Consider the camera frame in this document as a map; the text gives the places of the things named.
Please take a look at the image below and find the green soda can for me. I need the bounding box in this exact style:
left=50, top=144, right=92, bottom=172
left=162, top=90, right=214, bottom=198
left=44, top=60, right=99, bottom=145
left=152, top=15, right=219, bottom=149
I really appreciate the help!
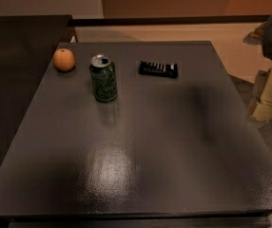
left=89, top=54, right=117, bottom=103

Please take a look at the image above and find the orange fruit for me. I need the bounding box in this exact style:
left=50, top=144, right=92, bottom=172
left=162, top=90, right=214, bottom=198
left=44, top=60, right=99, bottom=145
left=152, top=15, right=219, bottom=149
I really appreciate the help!
left=52, top=48, right=75, bottom=72

